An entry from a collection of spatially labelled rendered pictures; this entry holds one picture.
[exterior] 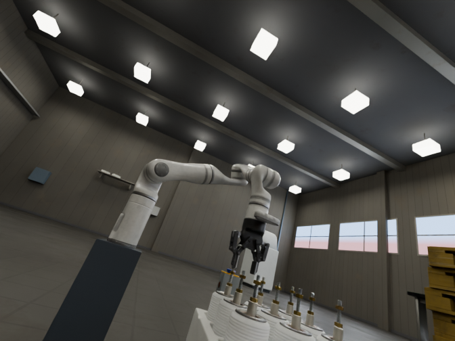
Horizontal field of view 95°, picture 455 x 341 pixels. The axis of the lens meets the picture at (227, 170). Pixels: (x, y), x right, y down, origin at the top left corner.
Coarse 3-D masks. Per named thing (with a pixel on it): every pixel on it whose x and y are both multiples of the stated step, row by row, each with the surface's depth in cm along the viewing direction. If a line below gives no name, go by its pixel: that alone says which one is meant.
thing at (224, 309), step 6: (222, 300) 59; (222, 306) 57; (228, 306) 56; (234, 306) 56; (222, 312) 56; (228, 312) 55; (216, 318) 57; (222, 318) 55; (228, 318) 55; (216, 324) 56; (222, 324) 54; (216, 330) 55; (222, 330) 54; (222, 336) 53
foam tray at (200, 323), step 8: (200, 312) 69; (192, 320) 71; (200, 320) 61; (208, 320) 63; (192, 328) 66; (200, 328) 57; (208, 328) 55; (192, 336) 63; (200, 336) 54; (208, 336) 49; (216, 336) 51
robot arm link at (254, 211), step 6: (252, 204) 69; (258, 204) 68; (246, 210) 70; (252, 210) 68; (258, 210) 63; (264, 210) 68; (246, 216) 68; (252, 216) 67; (258, 216) 62; (264, 216) 63; (270, 216) 64; (264, 222) 67; (270, 222) 64; (276, 222) 64
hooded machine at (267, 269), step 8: (264, 240) 635; (272, 240) 650; (272, 248) 638; (248, 256) 644; (272, 256) 625; (248, 264) 628; (264, 264) 606; (272, 264) 619; (240, 272) 645; (248, 272) 611; (264, 272) 600; (272, 272) 612; (248, 280) 595; (272, 280) 605; (264, 288) 588
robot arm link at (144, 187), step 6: (144, 168) 80; (144, 174) 80; (138, 180) 80; (144, 180) 81; (150, 180) 79; (138, 186) 77; (144, 186) 79; (150, 186) 81; (156, 186) 84; (132, 192) 76; (138, 192) 74; (144, 192) 74; (150, 192) 76; (156, 192) 82; (150, 198) 75; (156, 198) 78
